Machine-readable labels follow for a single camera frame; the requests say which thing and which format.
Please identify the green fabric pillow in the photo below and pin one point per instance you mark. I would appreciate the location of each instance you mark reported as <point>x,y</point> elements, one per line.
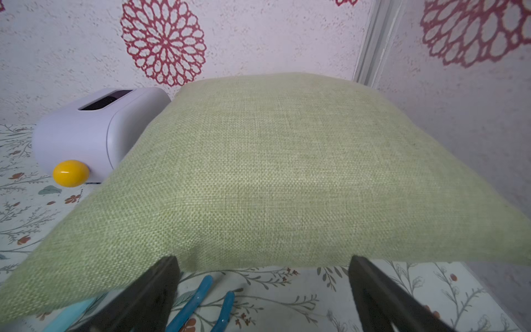
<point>290,169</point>

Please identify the blue rake yellow handle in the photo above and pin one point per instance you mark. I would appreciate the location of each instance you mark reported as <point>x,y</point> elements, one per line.
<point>186,313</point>

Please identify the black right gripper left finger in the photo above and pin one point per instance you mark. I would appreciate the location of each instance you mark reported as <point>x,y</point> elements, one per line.
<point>145,305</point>

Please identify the lavender box with yellow knob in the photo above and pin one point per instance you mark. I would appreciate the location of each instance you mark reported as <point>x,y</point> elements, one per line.
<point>97,130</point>

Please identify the light blue fork white handle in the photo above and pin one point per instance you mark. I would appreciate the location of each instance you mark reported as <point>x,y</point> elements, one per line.
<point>68,316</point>

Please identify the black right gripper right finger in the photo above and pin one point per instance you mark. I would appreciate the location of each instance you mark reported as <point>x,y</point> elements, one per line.
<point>382,305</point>

